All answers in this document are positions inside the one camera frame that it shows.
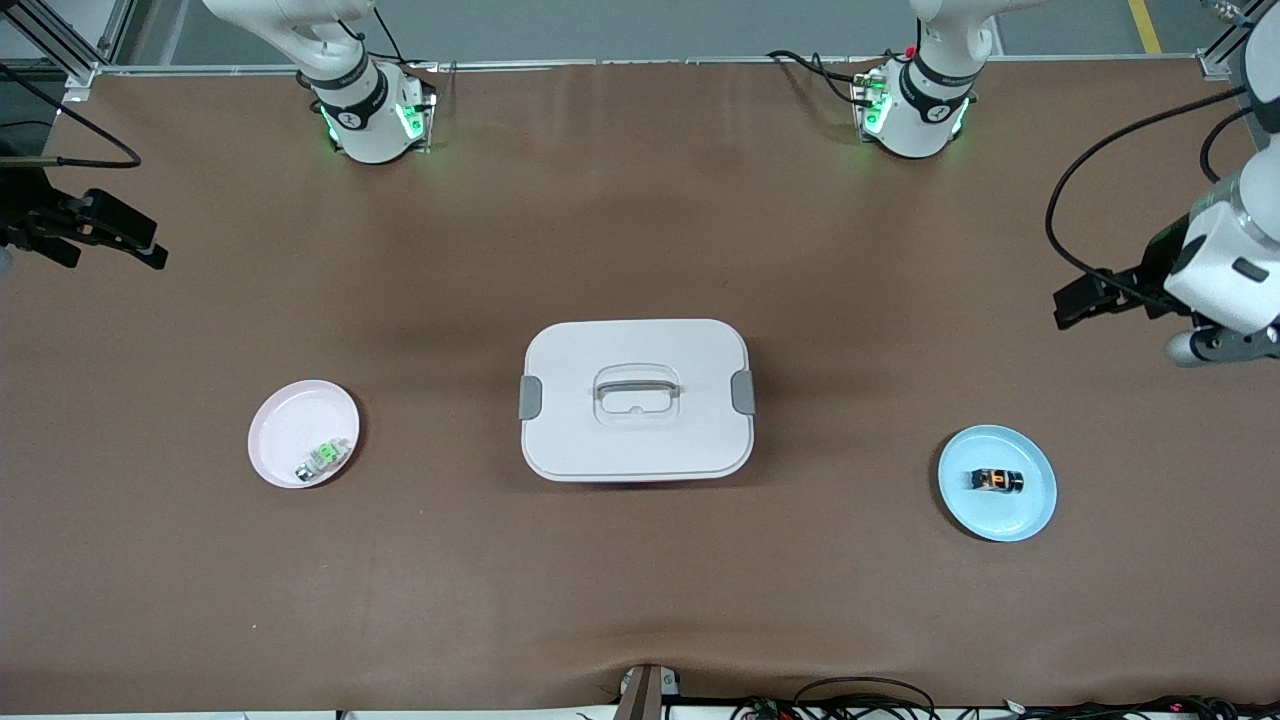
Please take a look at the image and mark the green push-button switch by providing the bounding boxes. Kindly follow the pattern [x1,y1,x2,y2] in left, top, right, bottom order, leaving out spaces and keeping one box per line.
[295,437,351,483]

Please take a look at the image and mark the brown table cover mat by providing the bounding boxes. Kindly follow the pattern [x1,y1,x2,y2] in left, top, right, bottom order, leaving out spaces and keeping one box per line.
[0,58,1280,716]

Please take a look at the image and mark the pink round plate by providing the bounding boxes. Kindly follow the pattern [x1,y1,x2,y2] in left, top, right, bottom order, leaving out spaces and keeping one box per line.
[247,379,362,490]

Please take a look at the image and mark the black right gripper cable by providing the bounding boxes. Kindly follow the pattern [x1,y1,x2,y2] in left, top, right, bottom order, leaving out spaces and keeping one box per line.
[0,62,144,170]

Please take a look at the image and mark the black arm base cable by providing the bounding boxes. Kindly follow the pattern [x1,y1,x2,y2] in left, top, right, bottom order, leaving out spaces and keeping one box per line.
[766,48,881,107]

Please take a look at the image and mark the white lidded box grey latches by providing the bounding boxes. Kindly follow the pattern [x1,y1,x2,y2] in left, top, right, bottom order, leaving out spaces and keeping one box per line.
[518,318,757,484]

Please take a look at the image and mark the black cable bundle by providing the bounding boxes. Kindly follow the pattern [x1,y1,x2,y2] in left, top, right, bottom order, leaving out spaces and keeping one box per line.
[730,677,1280,720]

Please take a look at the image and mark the aluminium frame profile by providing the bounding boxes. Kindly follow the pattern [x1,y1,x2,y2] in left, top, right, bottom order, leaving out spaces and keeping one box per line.
[1195,0,1253,81]
[0,0,136,87]

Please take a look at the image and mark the metal bracket post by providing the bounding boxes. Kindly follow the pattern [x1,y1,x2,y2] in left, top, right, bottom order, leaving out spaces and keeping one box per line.
[613,663,683,720]

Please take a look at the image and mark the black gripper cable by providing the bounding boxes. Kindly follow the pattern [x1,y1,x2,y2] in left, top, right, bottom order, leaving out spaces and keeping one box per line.
[0,62,144,170]
[1044,85,1263,303]

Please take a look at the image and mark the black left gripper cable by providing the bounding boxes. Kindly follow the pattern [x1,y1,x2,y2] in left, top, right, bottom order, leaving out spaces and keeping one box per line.
[1044,85,1263,303]

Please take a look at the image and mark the light blue round plate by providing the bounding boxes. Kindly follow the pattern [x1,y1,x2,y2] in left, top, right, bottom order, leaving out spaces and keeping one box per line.
[937,424,1058,544]

